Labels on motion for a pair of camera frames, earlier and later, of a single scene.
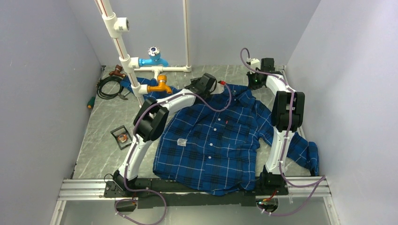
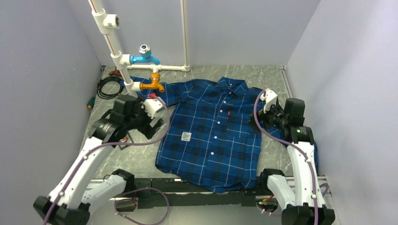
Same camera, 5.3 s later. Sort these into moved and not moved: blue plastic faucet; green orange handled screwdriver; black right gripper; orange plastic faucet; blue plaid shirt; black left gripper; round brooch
Moved: orange plastic faucet; black right gripper; black left gripper; blue plastic faucet
Not moved: round brooch; blue plaid shirt; green orange handled screwdriver
